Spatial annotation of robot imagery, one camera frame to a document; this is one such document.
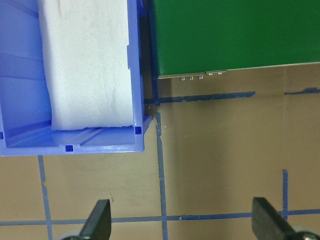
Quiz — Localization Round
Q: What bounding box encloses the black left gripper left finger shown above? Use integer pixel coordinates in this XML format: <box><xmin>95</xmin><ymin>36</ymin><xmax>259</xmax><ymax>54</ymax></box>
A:
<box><xmin>78</xmin><ymin>199</ymin><xmax>112</xmax><ymax>240</ymax></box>

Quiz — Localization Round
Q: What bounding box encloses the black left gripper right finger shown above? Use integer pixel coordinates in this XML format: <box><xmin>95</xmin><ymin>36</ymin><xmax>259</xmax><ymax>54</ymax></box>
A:
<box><xmin>251</xmin><ymin>197</ymin><xmax>297</xmax><ymax>240</ymax></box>

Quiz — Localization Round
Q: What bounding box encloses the blue bin with foam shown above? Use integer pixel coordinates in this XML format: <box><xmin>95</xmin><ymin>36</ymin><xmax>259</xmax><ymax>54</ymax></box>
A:
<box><xmin>0</xmin><ymin>0</ymin><xmax>151</xmax><ymax>156</ymax></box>

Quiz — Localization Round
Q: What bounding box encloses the white foam pad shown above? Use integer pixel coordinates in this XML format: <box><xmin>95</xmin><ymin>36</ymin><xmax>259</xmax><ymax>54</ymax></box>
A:
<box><xmin>37</xmin><ymin>0</ymin><xmax>134</xmax><ymax>131</ymax></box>

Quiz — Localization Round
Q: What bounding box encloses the green conveyor belt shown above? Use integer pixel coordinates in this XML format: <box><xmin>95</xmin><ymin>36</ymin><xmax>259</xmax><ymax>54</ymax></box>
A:
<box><xmin>147</xmin><ymin>0</ymin><xmax>320</xmax><ymax>79</ymax></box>

